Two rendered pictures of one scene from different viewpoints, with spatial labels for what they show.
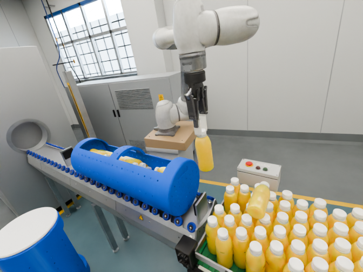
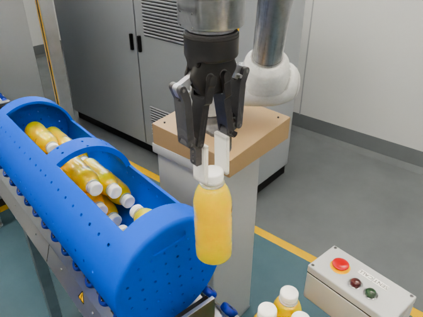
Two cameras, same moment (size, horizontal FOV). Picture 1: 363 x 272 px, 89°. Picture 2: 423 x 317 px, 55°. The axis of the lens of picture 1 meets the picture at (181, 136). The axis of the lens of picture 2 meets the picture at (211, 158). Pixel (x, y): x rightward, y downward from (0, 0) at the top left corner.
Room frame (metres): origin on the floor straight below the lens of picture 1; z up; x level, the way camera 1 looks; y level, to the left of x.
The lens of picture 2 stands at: (0.13, -0.20, 1.77)
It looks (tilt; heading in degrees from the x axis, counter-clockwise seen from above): 31 degrees down; 12
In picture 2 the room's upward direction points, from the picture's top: straight up
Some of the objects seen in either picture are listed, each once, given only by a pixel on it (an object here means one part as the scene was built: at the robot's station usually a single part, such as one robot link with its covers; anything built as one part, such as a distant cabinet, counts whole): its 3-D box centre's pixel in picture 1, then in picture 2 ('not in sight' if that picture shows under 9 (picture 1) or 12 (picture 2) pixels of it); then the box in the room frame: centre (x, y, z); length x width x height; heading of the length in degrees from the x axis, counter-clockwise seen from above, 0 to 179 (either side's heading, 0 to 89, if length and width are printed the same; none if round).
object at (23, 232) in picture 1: (25, 229); not in sight; (0.69, 0.83, 1.03); 0.28 x 0.28 x 0.01
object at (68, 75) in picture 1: (97, 150); (67, 119); (1.86, 0.95, 0.85); 0.06 x 0.06 x 1.70; 53
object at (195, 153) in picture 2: (194, 122); (191, 151); (0.64, -0.06, 1.46); 0.03 x 0.01 x 0.05; 143
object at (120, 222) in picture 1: (118, 217); not in sight; (1.38, 0.75, 0.31); 0.06 x 0.06 x 0.63; 53
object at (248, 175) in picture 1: (258, 174); (355, 295); (0.79, -0.38, 1.05); 0.20 x 0.10 x 0.10; 53
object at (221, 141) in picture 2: (202, 122); (221, 153); (0.69, -0.09, 1.44); 0.03 x 0.01 x 0.07; 53
